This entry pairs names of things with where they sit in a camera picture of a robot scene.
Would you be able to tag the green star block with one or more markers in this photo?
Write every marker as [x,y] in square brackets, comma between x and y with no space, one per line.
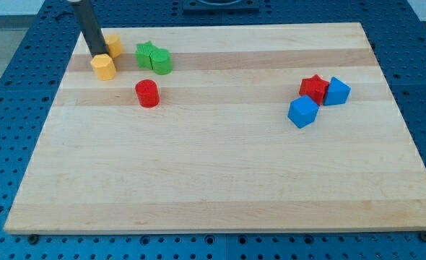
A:
[143,53]

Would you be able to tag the yellow hexagon block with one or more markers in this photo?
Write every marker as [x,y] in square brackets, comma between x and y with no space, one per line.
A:
[103,67]

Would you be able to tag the green cylinder block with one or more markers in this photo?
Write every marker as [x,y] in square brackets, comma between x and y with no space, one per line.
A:
[161,61]

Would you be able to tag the yellow heart block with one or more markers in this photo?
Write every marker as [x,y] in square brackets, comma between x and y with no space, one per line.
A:
[114,45]

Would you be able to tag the blue cube block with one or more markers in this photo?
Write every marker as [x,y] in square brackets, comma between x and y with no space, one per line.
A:
[302,111]

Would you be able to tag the red star block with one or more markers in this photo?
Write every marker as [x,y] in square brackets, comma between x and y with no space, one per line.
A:
[314,87]

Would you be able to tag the light wooden board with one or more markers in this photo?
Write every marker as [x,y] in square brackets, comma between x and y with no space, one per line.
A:
[218,154]

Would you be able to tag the blue pentagon block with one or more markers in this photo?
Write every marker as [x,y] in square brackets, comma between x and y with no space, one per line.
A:
[337,93]

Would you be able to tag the red cylinder block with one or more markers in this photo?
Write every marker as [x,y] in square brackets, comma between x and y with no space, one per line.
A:
[147,93]

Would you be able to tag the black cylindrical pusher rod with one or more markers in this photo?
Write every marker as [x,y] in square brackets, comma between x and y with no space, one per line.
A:
[89,26]

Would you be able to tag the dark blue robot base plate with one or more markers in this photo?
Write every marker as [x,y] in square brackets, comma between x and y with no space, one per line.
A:
[194,6]

